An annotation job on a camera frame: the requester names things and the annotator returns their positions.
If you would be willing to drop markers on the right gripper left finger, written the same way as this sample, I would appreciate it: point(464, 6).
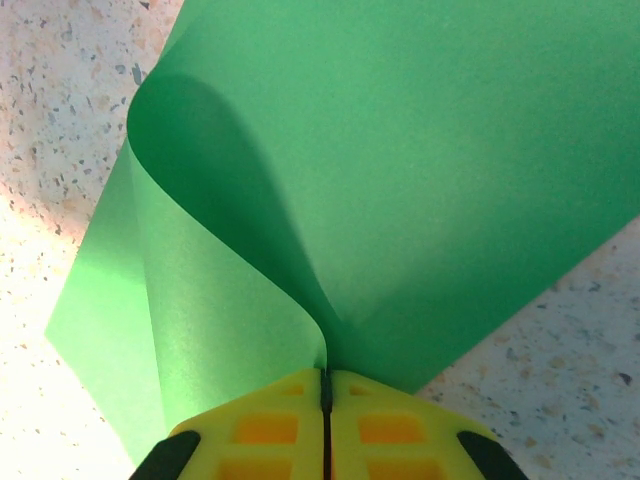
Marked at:
point(250, 440)

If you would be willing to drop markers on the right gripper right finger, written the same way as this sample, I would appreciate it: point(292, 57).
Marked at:
point(410, 440)

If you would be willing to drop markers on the green square paper sheet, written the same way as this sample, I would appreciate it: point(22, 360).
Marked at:
point(400, 150)

